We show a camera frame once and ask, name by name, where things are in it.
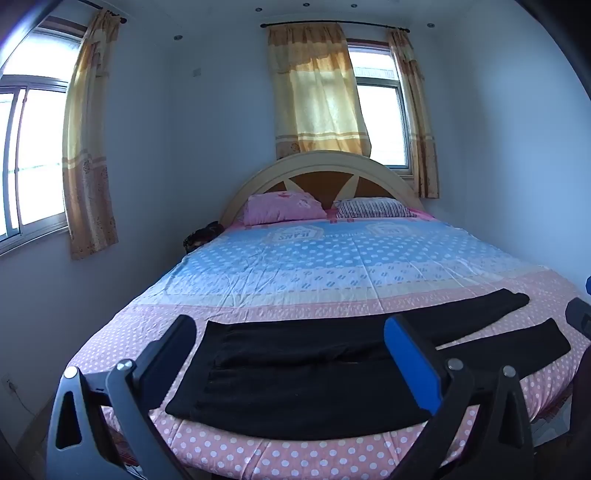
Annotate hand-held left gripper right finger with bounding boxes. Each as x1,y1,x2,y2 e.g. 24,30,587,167
384,315,536,480

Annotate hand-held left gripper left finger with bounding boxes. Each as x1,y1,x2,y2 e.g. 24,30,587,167
46,315,198,480

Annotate black pants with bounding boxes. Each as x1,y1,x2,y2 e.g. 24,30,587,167
165,288,571,441

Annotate dark bag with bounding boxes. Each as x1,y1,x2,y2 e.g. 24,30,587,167
184,222,225,254

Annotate pink and blue dotted bedsheet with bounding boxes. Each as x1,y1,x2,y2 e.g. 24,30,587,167
65,210,591,480

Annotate striped pillow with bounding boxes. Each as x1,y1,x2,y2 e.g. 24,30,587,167
333,198,419,219

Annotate pink pillow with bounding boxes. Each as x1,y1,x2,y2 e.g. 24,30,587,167
242,191,328,227

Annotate cream and wood headboard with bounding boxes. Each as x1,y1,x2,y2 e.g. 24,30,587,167
218,151,424,227

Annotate yellow curtain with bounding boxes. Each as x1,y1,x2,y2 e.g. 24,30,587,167
387,28,440,200
267,23,373,162
62,9,122,260

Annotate black curtain rod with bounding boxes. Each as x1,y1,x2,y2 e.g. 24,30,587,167
260,19,411,34
83,0,127,23

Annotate thin cable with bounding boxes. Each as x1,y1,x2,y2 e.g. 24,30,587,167
9,383,47,412

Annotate window with grey frame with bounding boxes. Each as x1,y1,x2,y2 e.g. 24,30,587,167
0,14,88,257
346,39,414,176

